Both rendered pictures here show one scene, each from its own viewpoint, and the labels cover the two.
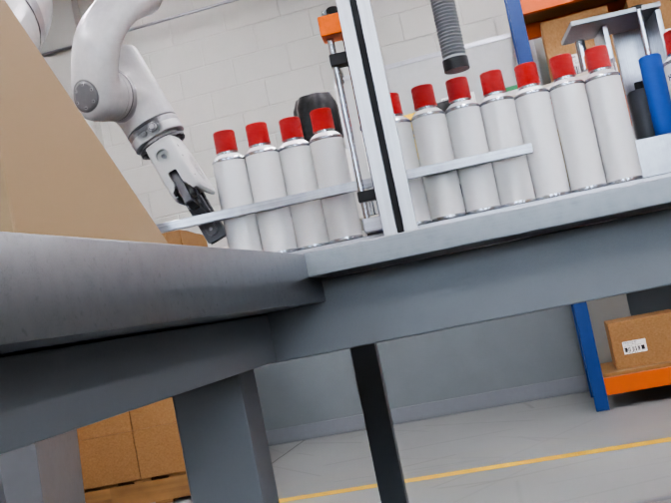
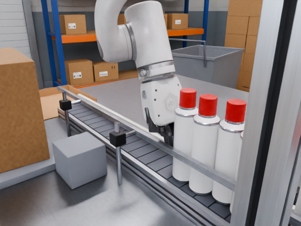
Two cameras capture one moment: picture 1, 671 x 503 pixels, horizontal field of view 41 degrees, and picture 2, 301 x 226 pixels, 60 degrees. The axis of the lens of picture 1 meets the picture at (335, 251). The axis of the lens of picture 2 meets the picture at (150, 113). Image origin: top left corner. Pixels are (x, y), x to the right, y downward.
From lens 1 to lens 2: 1.07 m
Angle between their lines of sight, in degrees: 50
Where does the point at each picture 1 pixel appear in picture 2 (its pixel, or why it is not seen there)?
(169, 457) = not seen: hidden behind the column
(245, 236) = (178, 167)
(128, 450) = not seen: hidden behind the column
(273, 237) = (192, 180)
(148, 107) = (144, 57)
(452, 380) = not seen: outside the picture
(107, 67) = (104, 34)
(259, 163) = (196, 131)
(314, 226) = (222, 190)
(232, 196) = (177, 140)
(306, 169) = (230, 151)
